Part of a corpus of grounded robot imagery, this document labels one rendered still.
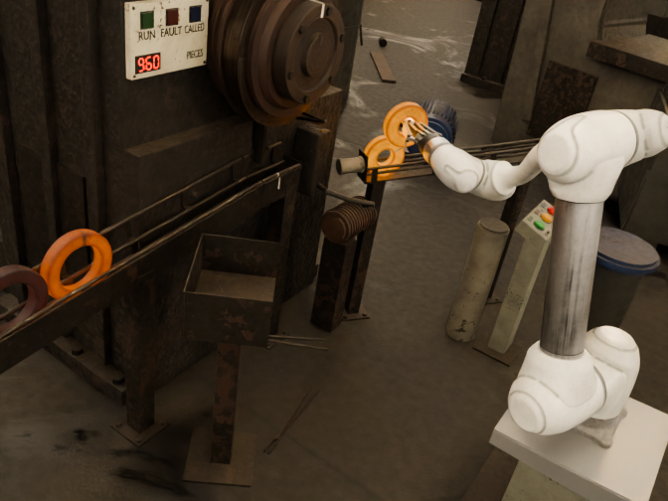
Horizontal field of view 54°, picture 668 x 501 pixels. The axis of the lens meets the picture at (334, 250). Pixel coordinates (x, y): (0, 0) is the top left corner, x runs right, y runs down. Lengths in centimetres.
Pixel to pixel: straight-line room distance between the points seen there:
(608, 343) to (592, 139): 57
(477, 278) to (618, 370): 91
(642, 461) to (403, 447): 74
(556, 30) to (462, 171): 265
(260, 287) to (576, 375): 80
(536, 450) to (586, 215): 64
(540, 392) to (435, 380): 95
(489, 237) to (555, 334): 93
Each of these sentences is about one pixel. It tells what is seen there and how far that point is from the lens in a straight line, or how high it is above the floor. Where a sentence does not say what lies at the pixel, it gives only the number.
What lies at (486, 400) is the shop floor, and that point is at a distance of 249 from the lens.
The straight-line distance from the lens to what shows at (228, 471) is 206.
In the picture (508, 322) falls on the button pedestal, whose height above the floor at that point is 16.
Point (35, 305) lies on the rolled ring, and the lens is 164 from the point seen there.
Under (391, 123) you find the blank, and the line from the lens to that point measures 218.
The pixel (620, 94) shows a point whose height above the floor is 64.
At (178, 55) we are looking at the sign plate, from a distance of 181.
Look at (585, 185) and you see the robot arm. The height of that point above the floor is 111.
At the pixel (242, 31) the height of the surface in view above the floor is 118.
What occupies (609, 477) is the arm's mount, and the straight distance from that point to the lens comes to 181.
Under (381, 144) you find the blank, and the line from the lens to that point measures 233.
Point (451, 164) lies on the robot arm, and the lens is 191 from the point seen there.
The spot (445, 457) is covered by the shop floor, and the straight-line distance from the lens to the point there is 224.
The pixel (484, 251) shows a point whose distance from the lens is 248.
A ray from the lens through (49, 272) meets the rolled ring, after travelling 161.
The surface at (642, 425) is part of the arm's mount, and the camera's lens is 200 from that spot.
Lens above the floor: 161
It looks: 31 degrees down
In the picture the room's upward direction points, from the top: 10 degrees clockwise
